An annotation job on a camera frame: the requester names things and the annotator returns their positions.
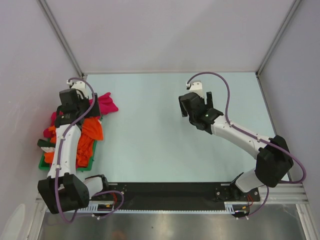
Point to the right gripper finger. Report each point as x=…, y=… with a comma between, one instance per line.
x=184, y=113
x=209, y=99

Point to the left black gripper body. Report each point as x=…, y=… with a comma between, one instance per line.
x=84, y=106

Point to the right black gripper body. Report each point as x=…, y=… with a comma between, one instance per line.
x=203, y=102

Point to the magenta t shirt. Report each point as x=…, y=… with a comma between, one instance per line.
x=102, y=105

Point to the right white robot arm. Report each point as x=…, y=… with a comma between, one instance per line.
x=270, y=154

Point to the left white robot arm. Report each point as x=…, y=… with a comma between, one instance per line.
x=62, y=190

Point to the orange t shirt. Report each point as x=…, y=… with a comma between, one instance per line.
x=92, y=131

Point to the black white garment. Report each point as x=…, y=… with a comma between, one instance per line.
x=46, y=146

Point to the green plastic bin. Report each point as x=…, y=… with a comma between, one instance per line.
x=84, y=157

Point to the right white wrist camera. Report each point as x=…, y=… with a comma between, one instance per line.
x=195, y=87

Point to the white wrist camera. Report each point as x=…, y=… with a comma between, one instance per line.
x=79, y=86
x=195, y=87

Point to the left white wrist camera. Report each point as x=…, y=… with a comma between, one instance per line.
x=79, y=86

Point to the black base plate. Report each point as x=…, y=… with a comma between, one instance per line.
x=180, y=196

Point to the white slotted cable duct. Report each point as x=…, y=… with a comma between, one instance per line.
x=106, y=208

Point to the aluminium frame rail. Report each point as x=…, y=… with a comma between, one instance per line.
x=287, y=194

